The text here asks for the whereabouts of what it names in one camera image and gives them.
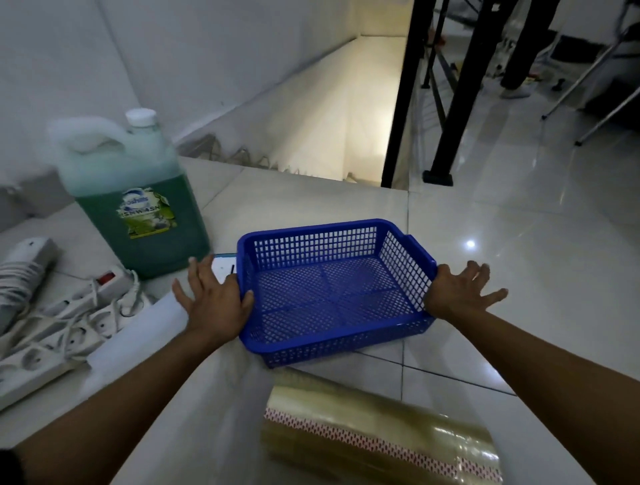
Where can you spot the person's left hand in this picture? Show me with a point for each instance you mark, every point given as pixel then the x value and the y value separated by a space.
pixel 215 310

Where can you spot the person's right hand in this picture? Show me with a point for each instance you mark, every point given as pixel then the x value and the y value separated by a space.
pixel 460 295

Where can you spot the blue framed white board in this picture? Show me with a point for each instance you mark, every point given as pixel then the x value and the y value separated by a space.
pixel 222 267

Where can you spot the white power strip red switch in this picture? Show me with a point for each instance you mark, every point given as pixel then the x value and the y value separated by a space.
pixel 35 360
pixel 105 280

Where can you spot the blue plastic basket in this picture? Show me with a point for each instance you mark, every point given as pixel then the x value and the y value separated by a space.
pixel 330 295

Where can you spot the white paper roll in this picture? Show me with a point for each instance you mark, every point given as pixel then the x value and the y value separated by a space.
pixel 200 424

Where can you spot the green dish soap jug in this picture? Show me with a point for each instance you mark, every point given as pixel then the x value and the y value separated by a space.
pixel 145 215

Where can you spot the clear yellowish tape roll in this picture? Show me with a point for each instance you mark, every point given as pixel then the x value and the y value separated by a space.
pixel 370 424

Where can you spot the person's right forearm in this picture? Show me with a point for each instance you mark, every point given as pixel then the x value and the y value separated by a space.
pixel 560 380

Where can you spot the person's left forearm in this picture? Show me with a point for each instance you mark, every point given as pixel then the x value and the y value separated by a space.
pixel 115 409

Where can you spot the person's black left sleeve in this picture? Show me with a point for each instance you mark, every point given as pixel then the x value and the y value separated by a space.
pixel 10 469

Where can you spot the black metal stair railing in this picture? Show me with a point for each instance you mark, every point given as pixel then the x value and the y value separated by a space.
pixel 460 90

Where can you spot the metal chair legs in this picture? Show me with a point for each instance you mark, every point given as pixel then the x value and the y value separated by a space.
pixel 595 70

